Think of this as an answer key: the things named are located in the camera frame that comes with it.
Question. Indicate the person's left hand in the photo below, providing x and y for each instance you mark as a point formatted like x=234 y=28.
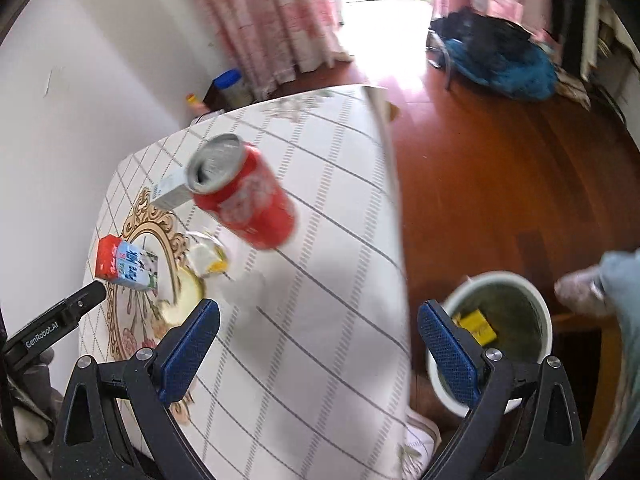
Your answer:
x=31 y=412

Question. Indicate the white cabinet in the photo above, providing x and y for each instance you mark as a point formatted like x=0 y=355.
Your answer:
x=592 y=30

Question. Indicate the crumpled yellow white wrapper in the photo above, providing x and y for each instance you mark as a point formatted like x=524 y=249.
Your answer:
x=207 y=255

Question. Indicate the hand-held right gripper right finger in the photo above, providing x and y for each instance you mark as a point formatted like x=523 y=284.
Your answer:
x=447 y=355

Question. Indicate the person's grey trouser leg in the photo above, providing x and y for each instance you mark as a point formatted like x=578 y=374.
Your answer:
x=622 y=280

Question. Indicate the small orange bottle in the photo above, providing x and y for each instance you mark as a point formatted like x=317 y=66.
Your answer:
x=195 y=104

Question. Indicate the white checked tablecloth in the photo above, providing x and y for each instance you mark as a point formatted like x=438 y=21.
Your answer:
x=325 y=270

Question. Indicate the person's foot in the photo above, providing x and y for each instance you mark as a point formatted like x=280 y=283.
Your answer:
x=580 y=287

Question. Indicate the red soda can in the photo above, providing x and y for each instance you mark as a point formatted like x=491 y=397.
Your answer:
x=250 y=200

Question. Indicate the small grey white carton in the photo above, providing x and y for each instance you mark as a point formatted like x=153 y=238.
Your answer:
x=170 y=192

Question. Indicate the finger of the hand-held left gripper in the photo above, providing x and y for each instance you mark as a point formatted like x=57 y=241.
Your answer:
x=87 y=296

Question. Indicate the yellow packet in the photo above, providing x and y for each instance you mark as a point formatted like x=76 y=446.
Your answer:
x=475 y=327

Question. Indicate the white round waste bin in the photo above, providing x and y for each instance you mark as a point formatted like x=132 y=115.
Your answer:
x=510 y=305

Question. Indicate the blue round chair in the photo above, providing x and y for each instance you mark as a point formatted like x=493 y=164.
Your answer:
x=520 y=77

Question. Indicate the black clothes pile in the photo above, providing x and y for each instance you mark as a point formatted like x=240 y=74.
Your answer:
x=480 y=30

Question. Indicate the red blue milk carton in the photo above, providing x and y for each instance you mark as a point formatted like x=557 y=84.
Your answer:
x=125 y=262

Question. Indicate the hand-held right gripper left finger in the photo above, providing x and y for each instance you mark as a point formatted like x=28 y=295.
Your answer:
x=186 y=360

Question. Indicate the jar with blue lid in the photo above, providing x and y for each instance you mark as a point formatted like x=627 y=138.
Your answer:
x=232 y=87

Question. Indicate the dark box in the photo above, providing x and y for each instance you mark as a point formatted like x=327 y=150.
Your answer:
x=214 y=96

